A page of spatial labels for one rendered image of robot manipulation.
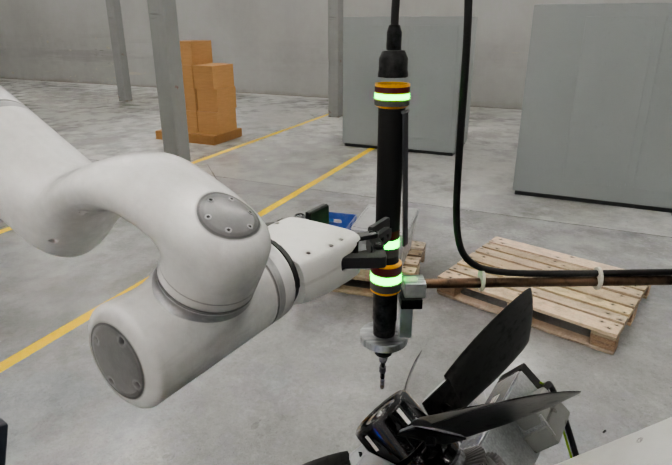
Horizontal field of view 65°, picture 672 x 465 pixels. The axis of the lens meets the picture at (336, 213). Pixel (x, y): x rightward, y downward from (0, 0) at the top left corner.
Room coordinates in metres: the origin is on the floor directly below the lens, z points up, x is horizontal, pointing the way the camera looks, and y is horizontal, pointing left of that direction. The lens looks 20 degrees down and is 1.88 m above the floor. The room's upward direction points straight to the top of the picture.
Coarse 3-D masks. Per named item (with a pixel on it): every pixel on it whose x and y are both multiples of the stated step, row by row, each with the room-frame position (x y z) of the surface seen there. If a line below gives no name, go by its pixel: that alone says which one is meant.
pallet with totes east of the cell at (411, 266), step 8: (416, 248) 3.99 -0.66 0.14; (424, 248) 4.01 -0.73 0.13; (408, 256) 3.87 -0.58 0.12; (416, 256) 3.85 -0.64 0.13; (424, 256) 4.05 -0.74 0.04; (408, 264) 3.68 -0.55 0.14; (416, 264) 3.67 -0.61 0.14; (360, 272) 3.53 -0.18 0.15; (368, 272) 3.53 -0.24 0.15; (408, 272) 3.54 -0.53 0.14; (416, 272) 3.66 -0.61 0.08; (368, 280) 3.43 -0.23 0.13; (336, 288) 3.50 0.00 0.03; (344, 288) 3.52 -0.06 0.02; (352, 288) 3.52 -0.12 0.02; (360, 288) 3.52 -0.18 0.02; (368, 296) 3.43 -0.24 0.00
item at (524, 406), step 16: (512, 400) 0.53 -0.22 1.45; (528, 400) 0.56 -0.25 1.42; (544, 400) 0.58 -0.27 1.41; (560, 400) 0.59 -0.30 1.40; (432, 416) 0.55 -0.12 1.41; (448, 416) 0.51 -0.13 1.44; (464, 416) 0.61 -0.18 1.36; (480, 416) 0.61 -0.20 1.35; (496, 416) 0.62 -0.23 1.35; (512, 416) 0.62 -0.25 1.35; (464, 432) 0.67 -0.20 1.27; (480, 432) 0.67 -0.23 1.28
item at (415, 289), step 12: (420, 276) 0.68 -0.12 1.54; (408, 288) 0.65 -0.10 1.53; (420, 288) 0.65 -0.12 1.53; (408, 300) 0.65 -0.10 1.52; (420, 300) 0.65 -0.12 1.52; (408, 312) 0.65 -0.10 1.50; (372, 324) 0.69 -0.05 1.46; (396, 324) 0.69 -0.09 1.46; (408, 324) 0.65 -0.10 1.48; (360, 336) 0.66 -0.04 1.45; (372, 336) 0.66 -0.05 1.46; (396, 336) 0.66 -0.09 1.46; (408, 336) 0.65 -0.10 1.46; (372, 348) 0.64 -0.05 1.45; (384, 348) 0.63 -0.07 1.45; (396, 348) 0.64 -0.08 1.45
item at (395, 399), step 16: (384, 400) 0.83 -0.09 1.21; (400, 400) 0.75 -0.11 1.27; (368, 416) 0.80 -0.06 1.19; (384, 416) 0.73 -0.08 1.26; (400, 416) 0.73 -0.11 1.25; (416, 416) 0.74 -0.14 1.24; (368, 432) 0.72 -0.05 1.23; (384, 432) 0.71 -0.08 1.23; (368, 448) 0.72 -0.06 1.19; (384, 448) 0.71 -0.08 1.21; (400, 448) 0.70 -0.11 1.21; (416, 448) 0.70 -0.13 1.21; (432, 448) 0.72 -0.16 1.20; (448, 448) 0.71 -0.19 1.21; (400, 464) 0.69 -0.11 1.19; (416, 464) 0.70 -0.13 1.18; (432, 464) 0.68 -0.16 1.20; (448, 464) 0.68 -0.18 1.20
